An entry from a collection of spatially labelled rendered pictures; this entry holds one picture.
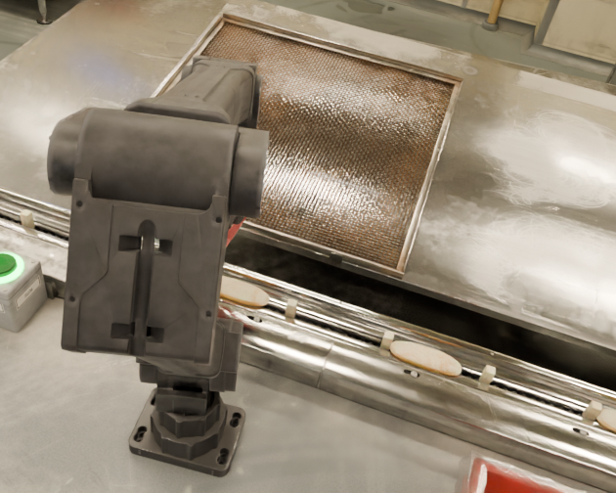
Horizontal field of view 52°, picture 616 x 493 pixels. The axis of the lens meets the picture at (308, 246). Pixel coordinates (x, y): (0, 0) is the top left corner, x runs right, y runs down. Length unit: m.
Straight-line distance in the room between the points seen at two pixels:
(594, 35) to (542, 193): 3.18
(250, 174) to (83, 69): 1.18
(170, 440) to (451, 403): 0.35
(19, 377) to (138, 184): 0.58
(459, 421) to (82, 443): 0.45
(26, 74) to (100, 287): 1.17
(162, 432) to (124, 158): 0.47
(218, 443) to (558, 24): 3.73
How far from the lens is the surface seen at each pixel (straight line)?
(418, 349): 0.87
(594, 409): 0.91
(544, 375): 0.92
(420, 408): 0.82
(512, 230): 1.04
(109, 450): 0.80
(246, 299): 0.88
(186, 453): 0.76
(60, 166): 0.34
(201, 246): 0.32
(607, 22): 4.24
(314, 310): 0.89
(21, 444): 0.82
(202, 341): 0.33
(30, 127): 1.30
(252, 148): 0.33
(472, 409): 0.84
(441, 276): 0.94
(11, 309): 0.88
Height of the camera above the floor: 1.51
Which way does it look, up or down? 42 degrees down
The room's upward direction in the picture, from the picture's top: 11 degrees clockwise
